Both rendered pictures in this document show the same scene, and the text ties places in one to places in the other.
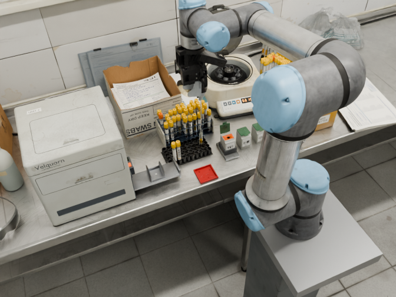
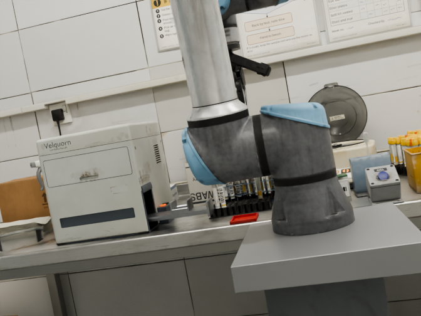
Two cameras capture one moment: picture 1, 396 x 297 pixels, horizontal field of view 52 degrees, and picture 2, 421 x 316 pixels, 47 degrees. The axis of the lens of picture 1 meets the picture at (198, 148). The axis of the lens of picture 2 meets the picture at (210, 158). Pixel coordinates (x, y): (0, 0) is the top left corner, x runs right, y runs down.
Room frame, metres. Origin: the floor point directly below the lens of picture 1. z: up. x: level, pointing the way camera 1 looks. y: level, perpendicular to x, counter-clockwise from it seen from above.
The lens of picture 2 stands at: (-0.13, -0.65, 1.13)
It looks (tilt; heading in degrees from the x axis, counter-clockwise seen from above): 4 degrees down; 33
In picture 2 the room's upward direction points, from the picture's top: 10 degrees counter-clockwise
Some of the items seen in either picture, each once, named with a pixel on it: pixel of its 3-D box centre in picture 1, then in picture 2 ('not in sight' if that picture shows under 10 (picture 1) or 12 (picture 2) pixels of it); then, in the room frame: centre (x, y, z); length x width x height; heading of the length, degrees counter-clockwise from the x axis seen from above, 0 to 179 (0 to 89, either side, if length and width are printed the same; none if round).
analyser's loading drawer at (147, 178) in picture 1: (149, 175); (174, 209); (0.90, 0.17, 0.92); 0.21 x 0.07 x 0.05; 111
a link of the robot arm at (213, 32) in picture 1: (214, 29); (222, 1); (0.96, -0.05, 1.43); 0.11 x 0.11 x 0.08; 24
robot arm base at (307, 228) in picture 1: (300, 210); (308, 198); (0.70, -0.30, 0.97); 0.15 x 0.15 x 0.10
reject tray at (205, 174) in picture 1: (205, 174); (244, 218); (0.93, -0.02, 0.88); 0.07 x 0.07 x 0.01; 21
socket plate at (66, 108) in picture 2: not in sight; (60, 113); (1.24, 0.93, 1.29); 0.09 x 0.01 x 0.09; 111
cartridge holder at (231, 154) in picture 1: (227, 148); not in sight; (1.04, -0.11, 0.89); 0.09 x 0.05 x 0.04; 20
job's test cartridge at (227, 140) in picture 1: (227, 142); not in sight; (1.04, -0.11, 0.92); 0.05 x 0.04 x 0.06; 20
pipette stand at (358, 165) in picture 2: not in sight; (371, 174); (1.17, -0.30, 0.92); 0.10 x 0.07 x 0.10; 113
